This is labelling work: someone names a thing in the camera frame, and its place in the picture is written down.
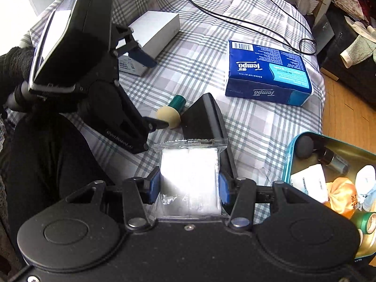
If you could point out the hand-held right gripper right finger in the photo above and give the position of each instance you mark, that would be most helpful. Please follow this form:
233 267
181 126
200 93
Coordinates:
224 189

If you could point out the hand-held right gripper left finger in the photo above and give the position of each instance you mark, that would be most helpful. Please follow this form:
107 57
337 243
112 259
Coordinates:
154 185

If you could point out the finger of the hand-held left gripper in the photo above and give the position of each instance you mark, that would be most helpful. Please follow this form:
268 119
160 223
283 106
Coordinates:
144 58
154 123

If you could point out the clear bag of cotton pads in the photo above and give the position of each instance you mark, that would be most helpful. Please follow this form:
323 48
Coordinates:
191 170

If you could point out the small white packet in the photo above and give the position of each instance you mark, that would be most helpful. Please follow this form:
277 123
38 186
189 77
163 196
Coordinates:
308 179

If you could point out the black mushroom-shaped foam head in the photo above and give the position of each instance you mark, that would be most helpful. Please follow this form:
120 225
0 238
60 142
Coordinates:
304 147

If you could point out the dark glass bottle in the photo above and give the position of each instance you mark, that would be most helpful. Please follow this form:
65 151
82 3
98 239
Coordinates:
335 161

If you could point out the orange fabric pouch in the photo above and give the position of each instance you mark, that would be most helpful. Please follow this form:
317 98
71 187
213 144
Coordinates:
342 196

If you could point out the teal metal tin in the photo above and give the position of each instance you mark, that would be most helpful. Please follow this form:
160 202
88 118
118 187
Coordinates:
352 149

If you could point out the green tape roll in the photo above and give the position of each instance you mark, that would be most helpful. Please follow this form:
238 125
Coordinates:
359 223

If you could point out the white tape roll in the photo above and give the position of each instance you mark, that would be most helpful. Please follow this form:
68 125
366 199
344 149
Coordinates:
365 179

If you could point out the person's left forearm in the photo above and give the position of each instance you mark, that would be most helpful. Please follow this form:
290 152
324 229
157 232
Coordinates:
14 64

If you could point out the white cardboard box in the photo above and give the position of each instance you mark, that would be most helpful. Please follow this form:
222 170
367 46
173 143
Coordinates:
158 26

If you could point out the black wedge-shaped case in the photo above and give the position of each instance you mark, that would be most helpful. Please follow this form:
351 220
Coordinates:
202 117

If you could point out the grey plaid bed sheet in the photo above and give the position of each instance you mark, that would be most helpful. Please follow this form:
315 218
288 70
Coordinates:
220 11

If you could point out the blue tissue pack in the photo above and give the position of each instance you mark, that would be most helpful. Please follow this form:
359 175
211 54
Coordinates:
264 67

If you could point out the black leather sofa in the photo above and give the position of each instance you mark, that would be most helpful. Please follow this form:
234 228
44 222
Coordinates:
352 76

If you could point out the black flat panel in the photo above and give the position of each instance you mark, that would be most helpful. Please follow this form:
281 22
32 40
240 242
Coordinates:
323 32

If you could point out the mint green sweater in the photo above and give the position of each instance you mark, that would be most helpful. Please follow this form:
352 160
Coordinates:
361 47

